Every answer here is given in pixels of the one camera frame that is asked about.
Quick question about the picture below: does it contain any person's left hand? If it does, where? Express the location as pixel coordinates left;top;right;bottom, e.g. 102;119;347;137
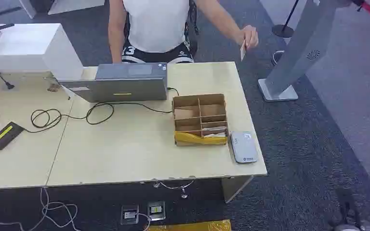
236;25;259;51

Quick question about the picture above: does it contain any grey cable loop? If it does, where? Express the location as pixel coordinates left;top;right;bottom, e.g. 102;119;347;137
270;50;285;66

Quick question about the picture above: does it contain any white card reader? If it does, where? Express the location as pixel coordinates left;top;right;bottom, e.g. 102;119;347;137
229;131;259;164

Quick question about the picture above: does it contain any large white box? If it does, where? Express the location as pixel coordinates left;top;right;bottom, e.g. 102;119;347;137
0;23;84;82

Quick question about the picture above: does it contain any white socket cable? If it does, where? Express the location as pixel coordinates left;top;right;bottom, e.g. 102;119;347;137
137;213;152;231

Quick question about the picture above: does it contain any person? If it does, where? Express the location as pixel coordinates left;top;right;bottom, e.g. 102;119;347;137
107;0;259;64

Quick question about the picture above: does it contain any white cable under desk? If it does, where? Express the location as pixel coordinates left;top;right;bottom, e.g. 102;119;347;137
153;180;195;199

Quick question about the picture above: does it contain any black laptop power cable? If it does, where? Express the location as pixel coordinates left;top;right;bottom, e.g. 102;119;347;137
22;87;180;134

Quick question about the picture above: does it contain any white floor cable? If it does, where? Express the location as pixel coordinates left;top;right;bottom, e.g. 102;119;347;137
0;187;82;231

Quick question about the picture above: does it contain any grey kiosk stand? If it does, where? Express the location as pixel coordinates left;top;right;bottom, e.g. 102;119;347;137
257;0;353;103

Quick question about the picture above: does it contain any grey laptop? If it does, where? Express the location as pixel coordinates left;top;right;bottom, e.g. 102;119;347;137
58;62;169;103

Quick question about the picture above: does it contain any wooden card box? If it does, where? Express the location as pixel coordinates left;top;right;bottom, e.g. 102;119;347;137
172;93;229;147

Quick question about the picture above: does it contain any white cabinet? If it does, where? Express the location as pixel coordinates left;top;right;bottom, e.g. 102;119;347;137
19;0;106;19

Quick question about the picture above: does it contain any steel floor socket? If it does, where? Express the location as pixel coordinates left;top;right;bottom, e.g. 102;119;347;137
147;201;167;221
120;205;140;226

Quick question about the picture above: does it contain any small black plug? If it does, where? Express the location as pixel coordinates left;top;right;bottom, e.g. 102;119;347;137
0;72;15;90

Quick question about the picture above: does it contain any black stanchion post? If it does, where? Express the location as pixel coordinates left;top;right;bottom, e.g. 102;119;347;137
271;0;300;38

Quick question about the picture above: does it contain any pale desk leg panel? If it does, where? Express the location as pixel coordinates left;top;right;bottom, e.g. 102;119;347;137
222;175;254;204

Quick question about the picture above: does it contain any black power adapter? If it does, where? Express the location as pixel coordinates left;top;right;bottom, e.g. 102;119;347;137
0;121;25;151

